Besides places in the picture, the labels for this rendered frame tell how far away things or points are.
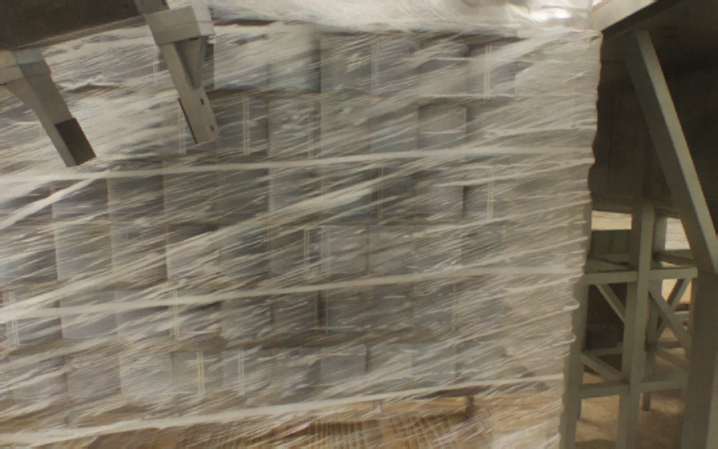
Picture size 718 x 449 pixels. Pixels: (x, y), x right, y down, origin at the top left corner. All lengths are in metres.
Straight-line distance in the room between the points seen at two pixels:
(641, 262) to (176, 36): 1.18
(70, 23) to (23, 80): 0.08
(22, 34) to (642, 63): 0.69
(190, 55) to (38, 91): 0.14
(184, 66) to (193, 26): 0.03
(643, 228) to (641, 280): 0.15
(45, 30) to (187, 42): 0.10
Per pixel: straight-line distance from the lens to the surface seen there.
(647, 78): 0.67
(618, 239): 1.50
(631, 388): 1.37
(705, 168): 0.87
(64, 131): 0.43
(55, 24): 0.38
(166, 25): 0.35
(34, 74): 0.43
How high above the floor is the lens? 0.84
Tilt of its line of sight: 6 degrees down
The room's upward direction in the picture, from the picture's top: 1 degrees counter-clockwise
